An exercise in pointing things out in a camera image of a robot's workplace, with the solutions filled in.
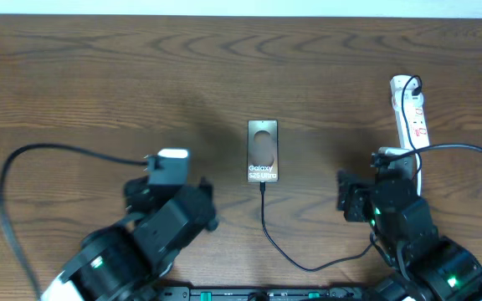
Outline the black USB charging cable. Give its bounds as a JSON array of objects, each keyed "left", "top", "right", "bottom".
[{"left": 259, "top": 74, "right": 424, "bottom": 273}]

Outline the black Galaxy smartphone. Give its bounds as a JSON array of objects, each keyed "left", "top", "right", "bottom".
[{"left": 247, "top": 120, "right": 279, "bottom": 182}]

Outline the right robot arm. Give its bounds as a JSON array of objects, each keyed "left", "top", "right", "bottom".
[{"left": 337, "top": 156, "right": 482, "bottom": 300}]

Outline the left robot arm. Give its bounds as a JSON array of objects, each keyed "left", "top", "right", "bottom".
[{"left": 41, "top": 177, "right": 218, "bottom": 300}]

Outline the white power strip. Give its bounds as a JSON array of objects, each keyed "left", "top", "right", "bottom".
[{"left": 390, "top": 74, "right": 429, "bottom": 150}]

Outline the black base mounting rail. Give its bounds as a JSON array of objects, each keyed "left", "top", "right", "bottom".
[{"left": 156, "top": 286, "right": 365, "bottom": 301}]

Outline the black left camera cable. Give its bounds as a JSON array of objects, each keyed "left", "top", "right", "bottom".
[{"left": 0, "top": 143, "right": 150, "bottom": 300}]

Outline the black camera cable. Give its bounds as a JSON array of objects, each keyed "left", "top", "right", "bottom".
[
  {"left": 387, "top": 143, "right": 482, "bottom": 301},
  {"left": 0, "top": 143, "right": 150, "bottom": 300}
]

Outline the black right camera cable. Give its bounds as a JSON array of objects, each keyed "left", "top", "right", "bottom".
[{"left": 387, "top": 143, "right": 482, "bottom": 301}]

